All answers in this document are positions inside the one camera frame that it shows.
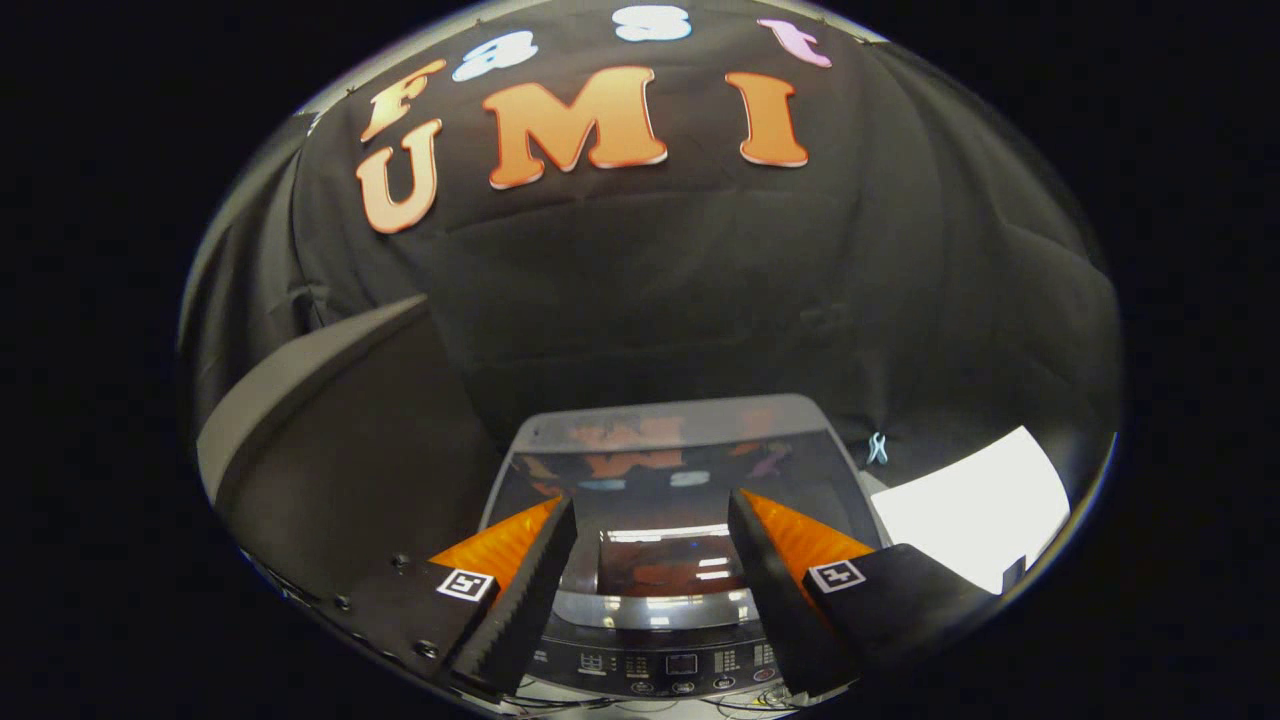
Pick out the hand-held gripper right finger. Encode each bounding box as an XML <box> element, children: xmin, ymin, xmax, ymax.
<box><xmin>728</xmin><ymin>489</ymin><xmax>1001</xmax><ymax>698</ymax></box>

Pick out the grey platform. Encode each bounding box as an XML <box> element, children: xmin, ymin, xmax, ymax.
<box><xmin>195</xmin><ymin>293</ymin><xmax>503</xmax><ymax>603</ymax></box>

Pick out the grey washing machine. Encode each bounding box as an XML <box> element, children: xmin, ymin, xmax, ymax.
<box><xmin>478</xmin><ymin>392</ymin><xmax>893</xmax><ymax>703</ymax></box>

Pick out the black backdrop cloth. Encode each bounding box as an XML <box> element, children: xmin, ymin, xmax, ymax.
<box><xmin>180</xmin><ymin>0</ymin><xmax>1123</xmax><ymax>601</ymax></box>

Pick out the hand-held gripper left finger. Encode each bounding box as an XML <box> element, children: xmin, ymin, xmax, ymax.
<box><xmin>312</xmin><ymin>497</ymin><xmax>578</xmax><ymax>701</ymax></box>

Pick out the white sheet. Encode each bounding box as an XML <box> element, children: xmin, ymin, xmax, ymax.
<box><xmin>868</xmin><ymin>425</ymin><xmax>1072</xmax><ymax>597</ymax></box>

